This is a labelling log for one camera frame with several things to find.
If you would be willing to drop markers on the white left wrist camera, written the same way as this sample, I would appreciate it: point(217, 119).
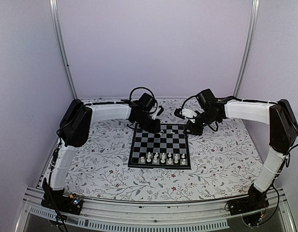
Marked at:
point(158, 112)

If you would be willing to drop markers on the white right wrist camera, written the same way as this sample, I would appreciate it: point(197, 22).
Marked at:
point(186, 114)

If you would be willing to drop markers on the right aluminium frame post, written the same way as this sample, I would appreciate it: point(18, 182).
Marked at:
point(248, 46)

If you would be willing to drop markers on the white bishop chess piece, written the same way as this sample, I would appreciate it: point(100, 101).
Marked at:
point(155, 160)
point(163, 160)

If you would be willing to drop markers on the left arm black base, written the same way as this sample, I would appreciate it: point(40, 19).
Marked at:
point(56, 200)

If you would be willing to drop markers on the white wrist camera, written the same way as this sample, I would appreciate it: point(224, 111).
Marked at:
point(186, 114)
point(158, 112)

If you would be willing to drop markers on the aluminium frame post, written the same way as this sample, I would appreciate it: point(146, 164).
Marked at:
point(248, 46)
point(61, 47)

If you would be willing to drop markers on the black and white chessboard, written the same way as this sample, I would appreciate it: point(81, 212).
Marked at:
point(144, 142)

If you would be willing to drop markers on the aluminium front rail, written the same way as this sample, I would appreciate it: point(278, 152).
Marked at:
point(102, 215)

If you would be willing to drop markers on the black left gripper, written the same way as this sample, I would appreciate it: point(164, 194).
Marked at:
point(154, 129)

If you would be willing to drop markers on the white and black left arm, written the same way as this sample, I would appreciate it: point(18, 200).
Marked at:
point(74, 130)

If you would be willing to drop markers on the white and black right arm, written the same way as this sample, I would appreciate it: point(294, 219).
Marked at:
point(278, 115)

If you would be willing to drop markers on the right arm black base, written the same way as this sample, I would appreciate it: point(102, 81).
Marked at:
point(256, 203)

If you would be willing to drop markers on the floral patterned table mat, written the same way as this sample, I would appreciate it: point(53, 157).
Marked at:
point(223, 164)

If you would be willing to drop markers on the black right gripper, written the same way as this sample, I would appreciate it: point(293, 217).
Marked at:
point(195, 130)

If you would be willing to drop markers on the left aluminium frame post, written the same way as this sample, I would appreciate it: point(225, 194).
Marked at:
point(61, 47)

